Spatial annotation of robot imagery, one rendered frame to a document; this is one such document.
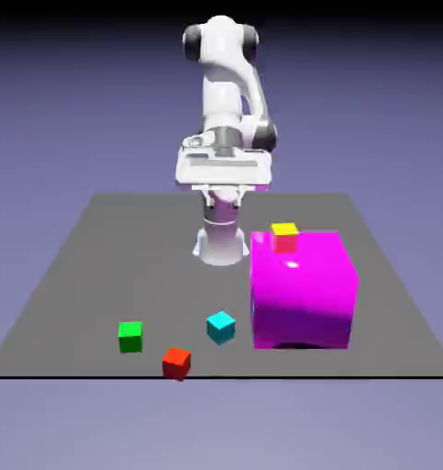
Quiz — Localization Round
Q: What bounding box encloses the small cyan cube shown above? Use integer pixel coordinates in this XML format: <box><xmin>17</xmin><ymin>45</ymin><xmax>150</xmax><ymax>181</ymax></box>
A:
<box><xmin>205</xmin><ymin>310</ymin><xmax>238</xmax><ymax>346</ymax></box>

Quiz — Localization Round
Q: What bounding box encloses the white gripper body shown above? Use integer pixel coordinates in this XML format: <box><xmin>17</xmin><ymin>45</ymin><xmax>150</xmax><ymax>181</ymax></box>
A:
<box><xmin>174</xmin><ymin>146</ymin><xmax>273</xmax><ymax>193</ymax></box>

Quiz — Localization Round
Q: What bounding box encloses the small red cube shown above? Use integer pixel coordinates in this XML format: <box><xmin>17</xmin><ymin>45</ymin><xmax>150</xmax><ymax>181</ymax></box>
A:
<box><xmin>161</xmin><ymin>346</ymin><xmax>193</xmax><ymax>382</ymax></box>

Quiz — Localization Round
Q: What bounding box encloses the small yellow cube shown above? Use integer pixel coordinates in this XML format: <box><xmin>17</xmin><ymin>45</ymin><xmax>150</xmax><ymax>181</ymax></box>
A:
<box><xmin>271</xmin><ymin>221</ymin><xmax>300</xmax><ymax>254</ymax></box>

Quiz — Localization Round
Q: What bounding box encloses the large magenta box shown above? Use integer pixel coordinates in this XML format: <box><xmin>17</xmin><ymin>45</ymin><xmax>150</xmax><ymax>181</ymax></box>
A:
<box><xmin>249</xmin><ymin>229</ymin><xmax>360</xmax><ymax>351</ymax></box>

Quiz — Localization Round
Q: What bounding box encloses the small green cube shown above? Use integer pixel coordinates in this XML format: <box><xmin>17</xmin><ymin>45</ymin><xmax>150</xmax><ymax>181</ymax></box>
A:
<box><xmin>117</xmin><ymin>320</ymin><xmax>144</xmax><ymax>354</ymax></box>

